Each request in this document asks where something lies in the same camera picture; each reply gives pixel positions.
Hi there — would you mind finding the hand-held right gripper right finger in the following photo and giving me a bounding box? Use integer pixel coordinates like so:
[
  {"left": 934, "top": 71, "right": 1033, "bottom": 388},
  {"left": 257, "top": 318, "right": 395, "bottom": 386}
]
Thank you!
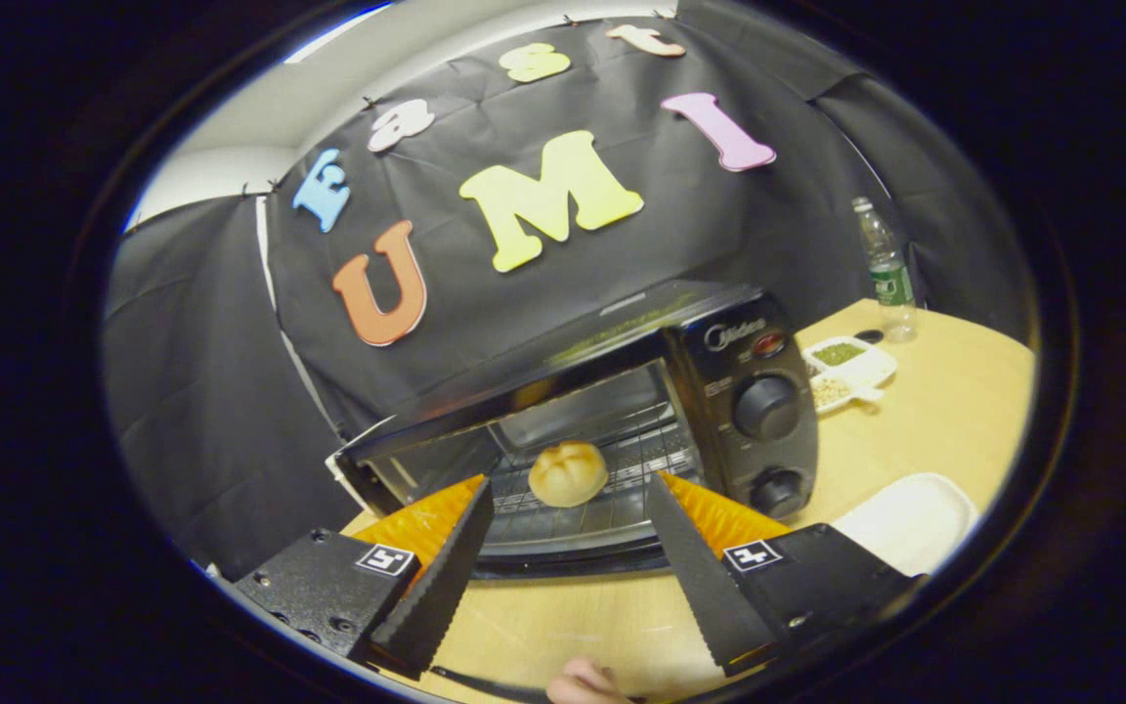
[{"left": 646, "top": 471, "right": 921, "bottom": 678}]

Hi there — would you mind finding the clear water bottle green label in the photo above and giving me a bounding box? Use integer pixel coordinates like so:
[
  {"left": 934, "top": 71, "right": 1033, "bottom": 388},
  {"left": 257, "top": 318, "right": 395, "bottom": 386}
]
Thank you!
[{"left": 851, "top": 197, "right": 918, "bottom": 343}]

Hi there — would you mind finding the metal oven wire rack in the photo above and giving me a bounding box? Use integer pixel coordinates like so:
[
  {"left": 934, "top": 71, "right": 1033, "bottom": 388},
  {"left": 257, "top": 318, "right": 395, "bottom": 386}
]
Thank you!
[{"left": 490, "top": 425, "right": 706, "bottom": 549}]

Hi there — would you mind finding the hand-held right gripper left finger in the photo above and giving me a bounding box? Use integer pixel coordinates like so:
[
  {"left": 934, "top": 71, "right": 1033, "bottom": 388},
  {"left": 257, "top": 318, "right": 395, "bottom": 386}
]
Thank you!
[{"left": 231, "top": 476, "right": 496, "bottom": 681}]

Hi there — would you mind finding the white square plate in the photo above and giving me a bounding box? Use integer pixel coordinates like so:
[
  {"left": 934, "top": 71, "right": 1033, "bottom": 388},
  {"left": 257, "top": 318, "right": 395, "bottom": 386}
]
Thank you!
[{"left": 832, "top": 473, "right": 979, "bottom": 578}]

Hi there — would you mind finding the black electric oven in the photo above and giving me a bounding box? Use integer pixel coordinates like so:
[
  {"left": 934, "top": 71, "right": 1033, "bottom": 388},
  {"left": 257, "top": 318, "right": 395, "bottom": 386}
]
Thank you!
[{"left": 326, "top": 282, "right": 820, "bottom": 580}]

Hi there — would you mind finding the white divided seasoning dish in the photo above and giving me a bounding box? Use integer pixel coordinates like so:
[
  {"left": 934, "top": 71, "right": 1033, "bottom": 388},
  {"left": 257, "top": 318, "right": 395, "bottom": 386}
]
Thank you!
[{"left": 802, "top": 335, "right": 898, "bottom": 417}]

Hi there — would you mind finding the black oven knob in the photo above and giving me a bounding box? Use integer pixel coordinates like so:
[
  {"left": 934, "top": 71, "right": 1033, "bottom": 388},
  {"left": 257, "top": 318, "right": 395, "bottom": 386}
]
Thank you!
[
  {"left": 749, "top": 467, "right": 808, "bottom": 519},
  {"left": 731, "top": 374, "right": 802, "bottom": 441}
]

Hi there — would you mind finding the round bread bun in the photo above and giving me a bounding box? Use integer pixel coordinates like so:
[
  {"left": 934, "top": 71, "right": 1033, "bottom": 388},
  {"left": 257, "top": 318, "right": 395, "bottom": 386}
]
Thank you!
[{"left": 528, "top": 441, "right": 610, "bottom": 508}]

